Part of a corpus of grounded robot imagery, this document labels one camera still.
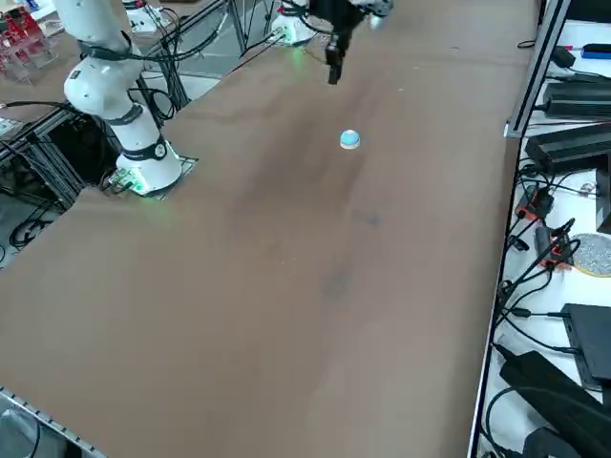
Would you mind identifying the aluminium post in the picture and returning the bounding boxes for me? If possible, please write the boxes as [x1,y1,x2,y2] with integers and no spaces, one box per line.
[505,0,572,139]

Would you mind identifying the black and orange hub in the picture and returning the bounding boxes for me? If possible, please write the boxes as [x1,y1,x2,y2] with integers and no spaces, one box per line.
[517,186,556,221]
[534,223,581,271]

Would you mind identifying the aluminium table edge rail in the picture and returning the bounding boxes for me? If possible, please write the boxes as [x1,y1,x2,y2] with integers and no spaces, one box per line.
[0,385,109,458]

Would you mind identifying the black flat box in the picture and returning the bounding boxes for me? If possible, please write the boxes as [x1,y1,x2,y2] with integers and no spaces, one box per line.
[560,302,611,390]

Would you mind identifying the clear rack with red parts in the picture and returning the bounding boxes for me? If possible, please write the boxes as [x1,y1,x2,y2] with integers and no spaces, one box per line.
[0,7,63,86]

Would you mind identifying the black tripod legs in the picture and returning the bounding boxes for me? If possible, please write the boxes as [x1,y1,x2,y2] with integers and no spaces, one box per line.
[227,0,287,57]

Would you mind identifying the black aluminium frame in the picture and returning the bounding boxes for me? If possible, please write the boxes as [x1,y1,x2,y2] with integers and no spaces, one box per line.
[0,102,120,214]

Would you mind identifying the round grey speckled disc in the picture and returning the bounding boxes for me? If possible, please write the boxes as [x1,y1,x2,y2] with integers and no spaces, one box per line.
[570,232,611,277]

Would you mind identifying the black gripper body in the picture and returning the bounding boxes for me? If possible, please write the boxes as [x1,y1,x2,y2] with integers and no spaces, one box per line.
[308,0,369,38]

